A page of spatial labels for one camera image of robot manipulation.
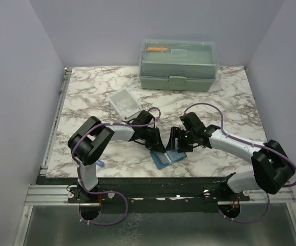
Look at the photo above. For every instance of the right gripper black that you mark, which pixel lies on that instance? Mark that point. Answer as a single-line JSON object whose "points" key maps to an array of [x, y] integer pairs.
{"points": [[176, 132]]}

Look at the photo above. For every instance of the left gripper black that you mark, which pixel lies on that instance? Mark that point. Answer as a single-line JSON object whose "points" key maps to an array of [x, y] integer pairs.
{"points": [[156, 144]]}

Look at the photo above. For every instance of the blue leather card holder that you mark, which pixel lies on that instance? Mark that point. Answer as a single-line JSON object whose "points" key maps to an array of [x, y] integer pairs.
{"points": [[166, 159]]}

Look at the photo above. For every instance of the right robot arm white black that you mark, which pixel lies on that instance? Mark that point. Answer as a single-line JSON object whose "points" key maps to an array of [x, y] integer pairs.
{"points": [[271, 169]]}

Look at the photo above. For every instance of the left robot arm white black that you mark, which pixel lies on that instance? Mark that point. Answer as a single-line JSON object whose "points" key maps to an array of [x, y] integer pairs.
{"points": [[89, 142]]}

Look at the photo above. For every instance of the white plastic card tray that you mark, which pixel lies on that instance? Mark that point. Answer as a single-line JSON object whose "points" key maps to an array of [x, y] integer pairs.
{"points": [[125, 104]]}

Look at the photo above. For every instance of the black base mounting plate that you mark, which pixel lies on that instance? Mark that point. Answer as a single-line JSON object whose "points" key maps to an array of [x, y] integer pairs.
{"points": [[156, 195]]}

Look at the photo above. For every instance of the green plastic toolbox clear lid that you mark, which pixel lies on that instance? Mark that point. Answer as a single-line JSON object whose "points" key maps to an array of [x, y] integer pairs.
{"points": [[186, 66]]}

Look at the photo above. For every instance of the orange tool inside toolbox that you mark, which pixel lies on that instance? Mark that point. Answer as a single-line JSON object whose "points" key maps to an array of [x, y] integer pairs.
{"points": [[157, 49]]}

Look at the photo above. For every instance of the blue red handled screwdriver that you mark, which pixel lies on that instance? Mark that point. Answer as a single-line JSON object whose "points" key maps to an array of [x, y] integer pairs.
{"points": [[100, 163]]}

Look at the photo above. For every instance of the aluminium rail frame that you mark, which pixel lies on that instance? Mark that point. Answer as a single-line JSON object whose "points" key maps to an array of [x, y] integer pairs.
{"points": [[49, 219]]}

